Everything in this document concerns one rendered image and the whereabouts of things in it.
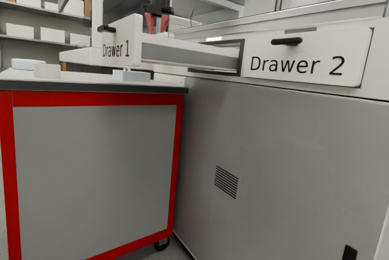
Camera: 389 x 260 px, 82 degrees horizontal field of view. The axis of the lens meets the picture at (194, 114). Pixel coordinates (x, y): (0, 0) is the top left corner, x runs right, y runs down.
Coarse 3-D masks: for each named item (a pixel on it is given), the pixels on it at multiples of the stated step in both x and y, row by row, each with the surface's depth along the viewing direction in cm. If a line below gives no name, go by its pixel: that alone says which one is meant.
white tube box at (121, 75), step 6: (114, 72) 88; (120, 72) 85; (126, 72) 84; (132, 72) 86; (138, 72) 88; (144, 72) 90; (114, 78) 89; (120, 78) 85; (126, 78) 85; (132, 78) 87; (138, 78) 89; (144, 78) 90; (150, 78) 92
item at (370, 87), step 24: (336, 24) 46; (360, 24) 43; (384, 24) 40; (240, 48) 67; (384, 48) 40; (168, 72) 104; (192, 72) 88; (216, 72) 76; (240, 72) 68; (384, 72) 40; (360, 96) 43; (384, 96) 40
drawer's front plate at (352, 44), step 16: (304, 32) 50; (320, 32) 47; (336, 32) 44; (352, 32) 42; (368, 32) 40; (256, 48) 60; (272, 48) 56; (288, 48) 53; (304, 48) 50; (320, 48) 47; (336, 48) 44; (352, 48) 42; (368, 48) 42; (256, 64) 61; (304, 64) 50; (320, 64) 47; (336, 64) 45; (352, 64) 42; (288, 80) 53; (304, 80) 50; (320, 80) 47; (336, 80) 45; (352, 80) 42
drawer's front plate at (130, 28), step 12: (108, 24) 63; (120, 24) 54; (132, 24) 48; (108, 36) 63; (120, 36) 55; (132, 36) 48; (108, 48) 64; (132, 48) 48; (108, 60) 64; (120, 60) 55; (132, 60) 49
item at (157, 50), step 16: (144, 48) 51; (160, 48) 53; (176, 48) 55; (192, 48) 58; (208, 48) 61; (224, 48) 65; (160, 64) 78; (176, 64) 59; (192, 64) 59; (208, 64) 62; (224, 64) 66
